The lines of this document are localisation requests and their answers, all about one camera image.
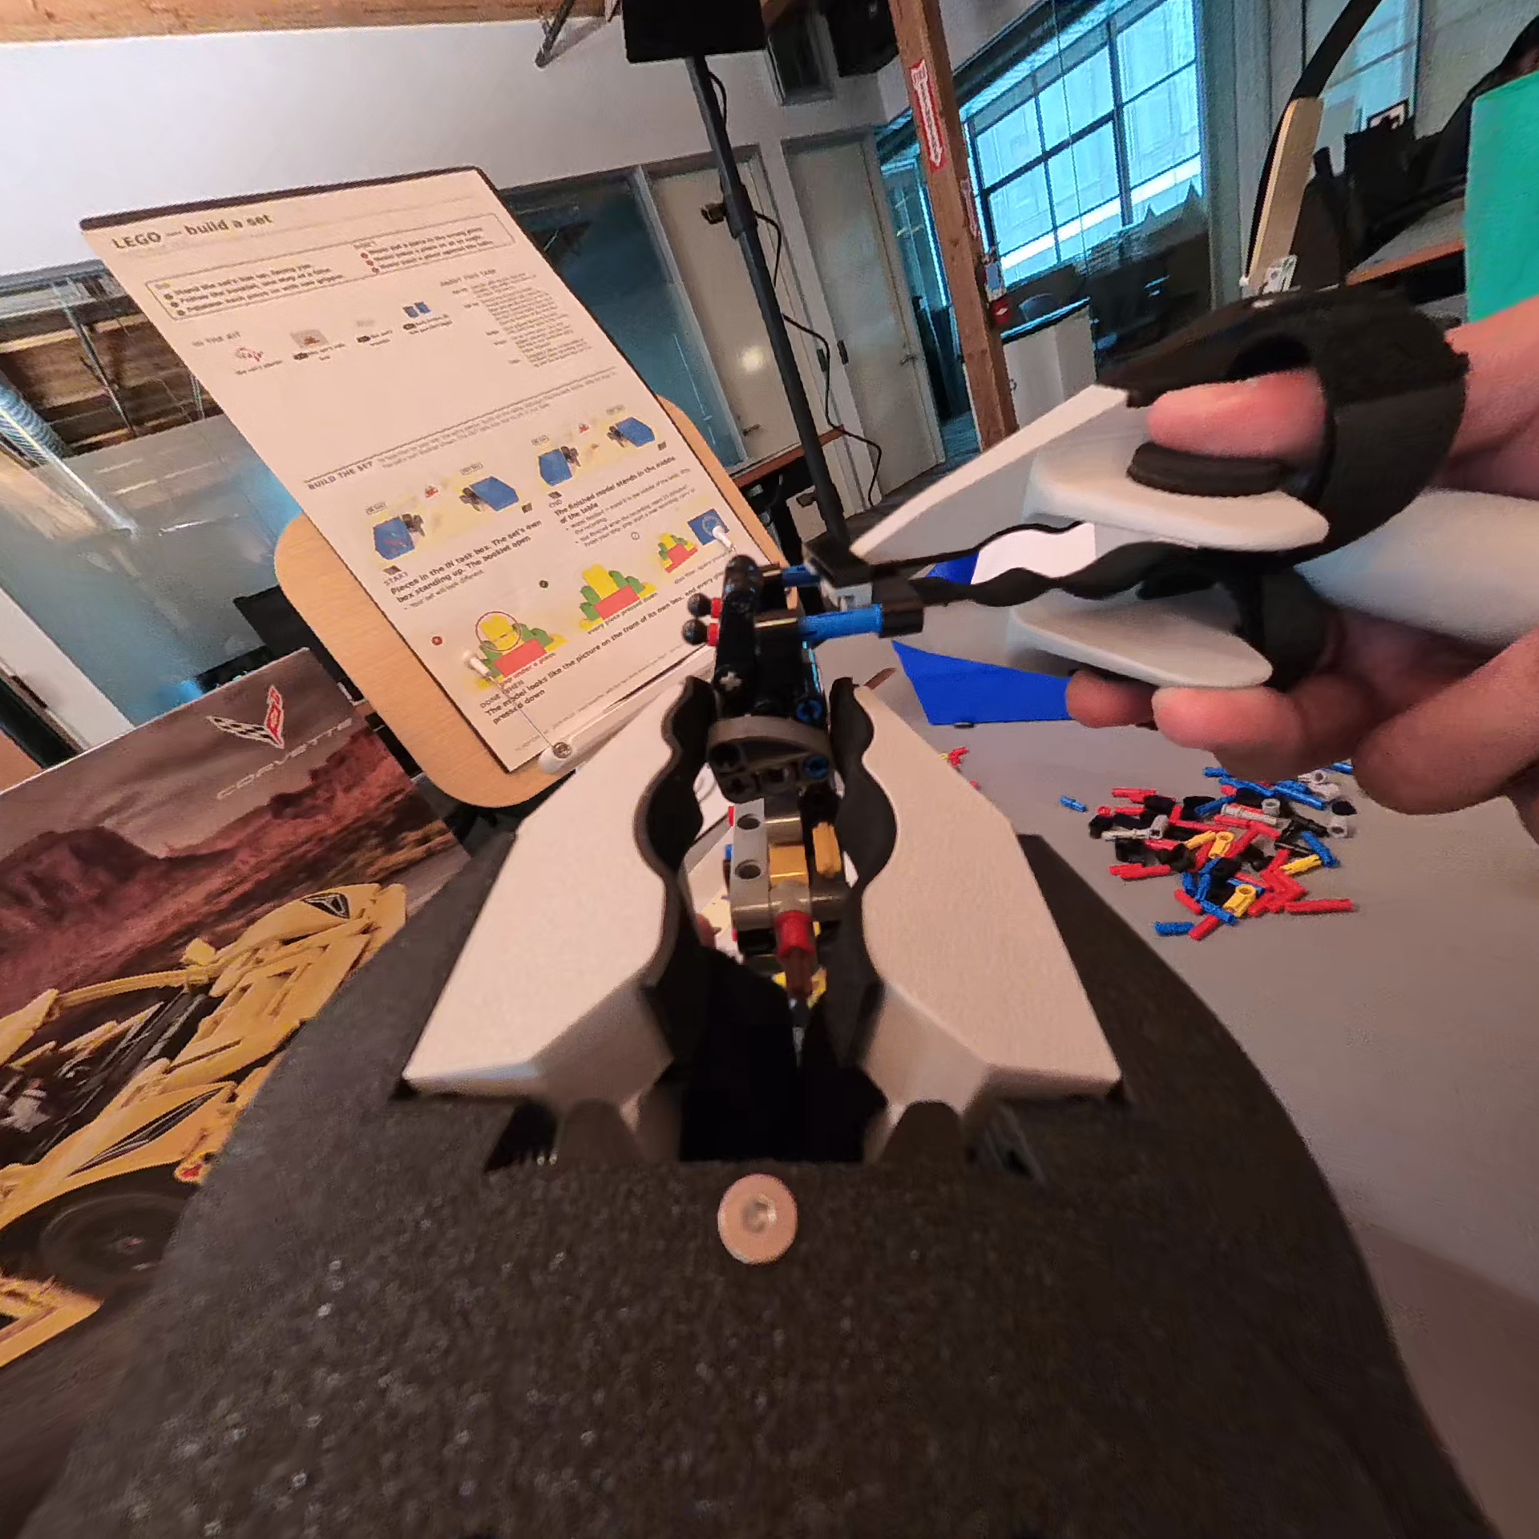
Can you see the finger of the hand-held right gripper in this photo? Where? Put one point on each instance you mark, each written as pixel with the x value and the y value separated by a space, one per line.
pixel 998 482
pixel 1047 554

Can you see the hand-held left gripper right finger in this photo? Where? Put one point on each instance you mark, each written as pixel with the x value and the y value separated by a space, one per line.
pixel 986 950

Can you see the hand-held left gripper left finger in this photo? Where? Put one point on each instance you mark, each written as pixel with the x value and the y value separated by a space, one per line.
pixel 554 950

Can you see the black lego beam blue pins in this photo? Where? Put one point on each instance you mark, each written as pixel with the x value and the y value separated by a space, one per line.
pixel 897 602

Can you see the small grey lego plate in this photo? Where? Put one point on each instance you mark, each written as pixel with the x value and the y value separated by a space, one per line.
pixel 851 592

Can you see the grey lego chassis assembly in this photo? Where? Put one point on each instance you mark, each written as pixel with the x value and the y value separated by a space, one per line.
pixel 770 747

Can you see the pile of lego pins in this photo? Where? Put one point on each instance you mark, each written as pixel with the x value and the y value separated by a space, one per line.
pixel 1228 855

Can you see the dark lego set box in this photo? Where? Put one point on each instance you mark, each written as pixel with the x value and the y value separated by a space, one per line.
pixel 182 903

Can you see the person's right hand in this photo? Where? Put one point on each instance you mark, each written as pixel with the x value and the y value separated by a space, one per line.
pixel 1443 722

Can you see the white cabinet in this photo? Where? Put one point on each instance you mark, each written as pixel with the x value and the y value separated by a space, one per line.
pixel 1047 368

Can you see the blue plastic bin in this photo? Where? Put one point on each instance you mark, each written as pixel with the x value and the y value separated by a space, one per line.
pixel 975 692

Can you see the teal felt bag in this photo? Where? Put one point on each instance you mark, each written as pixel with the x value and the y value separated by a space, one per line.
pixel 1504 193

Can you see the curved black and wood stand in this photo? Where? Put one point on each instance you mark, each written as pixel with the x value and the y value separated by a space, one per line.
pixel 1281 182

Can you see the wooden side desk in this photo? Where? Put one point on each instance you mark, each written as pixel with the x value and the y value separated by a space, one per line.
pixel 783 463

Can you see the black stand pole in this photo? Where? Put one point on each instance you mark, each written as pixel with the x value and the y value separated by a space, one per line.
pixel 770 302

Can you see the grid pane window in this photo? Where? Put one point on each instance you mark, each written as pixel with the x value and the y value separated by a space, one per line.
pixel 1083 132

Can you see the red and white sign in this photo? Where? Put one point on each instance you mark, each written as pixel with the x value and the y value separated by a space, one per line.
pixel 929 115

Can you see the printed instruction sheet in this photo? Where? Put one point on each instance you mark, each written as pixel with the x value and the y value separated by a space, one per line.
pixel 421 421

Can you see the black square panel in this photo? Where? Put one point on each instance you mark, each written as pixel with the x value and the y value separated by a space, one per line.
pixel 692 26

